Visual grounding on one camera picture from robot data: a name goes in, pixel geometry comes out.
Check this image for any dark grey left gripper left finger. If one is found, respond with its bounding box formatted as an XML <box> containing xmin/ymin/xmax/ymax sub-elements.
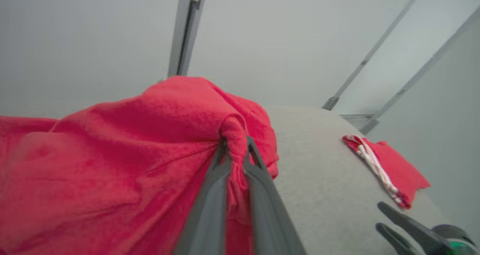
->
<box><xmin>172</xmin><ymin>139</ymin><xmax>233</xmax><ymax>255</ymax></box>

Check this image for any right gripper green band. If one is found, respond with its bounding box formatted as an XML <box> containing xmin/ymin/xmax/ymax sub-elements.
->
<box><xmin>376</xmin><ymin>202</ymin><xmax>477</xmax><ymax>255</ymax></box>

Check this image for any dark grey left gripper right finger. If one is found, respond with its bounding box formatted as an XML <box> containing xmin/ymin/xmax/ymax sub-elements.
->
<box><xmin>243</xmin><ymin>136</ymin><xmax>306</xmax><ymax>255</ymax></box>

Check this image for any red garment with striped band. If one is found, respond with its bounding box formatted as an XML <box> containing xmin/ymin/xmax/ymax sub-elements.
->
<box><xmin>342</xmin><ymin>134</ymin><xmax>431</xmax><ymax>210</ymax></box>

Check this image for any red garment with white band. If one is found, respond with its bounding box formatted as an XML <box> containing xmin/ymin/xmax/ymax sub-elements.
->
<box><xmin>0</xmin><ymin>76</ymin><xmax>280</xmax><ymax>255</ymax></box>

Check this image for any grey fabric table cover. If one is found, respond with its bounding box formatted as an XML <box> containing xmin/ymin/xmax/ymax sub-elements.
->
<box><xmin>264</xmin><ymin>106</ymin><xmax>450</xmax><ymax>255</ymax></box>

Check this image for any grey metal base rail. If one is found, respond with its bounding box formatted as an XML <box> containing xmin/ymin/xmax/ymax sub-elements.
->
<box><xmin>339</xmin><ymin>114</ymin><xmax>375</xmax><ymax>122</ymax></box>

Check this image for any grey diagonal frame strut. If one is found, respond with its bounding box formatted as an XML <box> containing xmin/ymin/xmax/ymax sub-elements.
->
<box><xmin>359</xmin><ymin>7</ymin><xmax>480</xmax><ymax>135</ymax></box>
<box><xmin>322</xmin><ymin>0</ymin><xmax>427</xmax><ymax>111</ymax></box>

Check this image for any grey vertical frame post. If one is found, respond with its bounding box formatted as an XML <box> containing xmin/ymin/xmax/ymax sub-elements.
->
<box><xmin>168</xmin><ymin>0</ymin><xmax>209</xmax><ymax>77</ymax></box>

